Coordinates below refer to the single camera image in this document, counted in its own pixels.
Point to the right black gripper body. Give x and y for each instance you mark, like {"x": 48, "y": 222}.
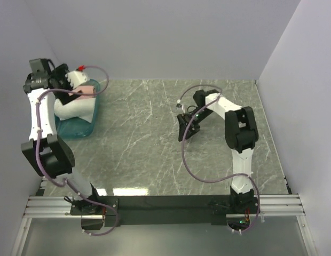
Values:
{"x": 201, "y": 115}

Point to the white towel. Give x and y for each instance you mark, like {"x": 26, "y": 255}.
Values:
{"x": 83, "y": 109}

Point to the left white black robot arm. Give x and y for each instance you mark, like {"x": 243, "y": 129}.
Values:
{"x": 47, "y": 86}

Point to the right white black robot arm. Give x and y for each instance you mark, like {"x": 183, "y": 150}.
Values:
{"x": 241, "y": 135}

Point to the rolled pink towel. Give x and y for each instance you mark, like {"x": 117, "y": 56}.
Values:
{"x": 87, "y": 91}

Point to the teal plastic tray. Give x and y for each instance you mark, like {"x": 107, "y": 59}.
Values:
{"x": 75, "y": 128}

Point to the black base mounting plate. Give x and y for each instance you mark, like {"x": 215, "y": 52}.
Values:
{"x": 115, "y": 211}

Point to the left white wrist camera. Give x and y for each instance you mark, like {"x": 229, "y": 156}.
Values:
{"x": 77, "y": 77}

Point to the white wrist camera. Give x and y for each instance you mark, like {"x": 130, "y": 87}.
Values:
{"x": 180, "y": 106}
{"x": 77, "y": 77}

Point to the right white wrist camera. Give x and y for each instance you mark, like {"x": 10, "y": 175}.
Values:
{"x": 180, "y": 106}

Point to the aluminium rail frame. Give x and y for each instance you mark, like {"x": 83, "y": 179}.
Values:
{"x": 279, "y": 228}

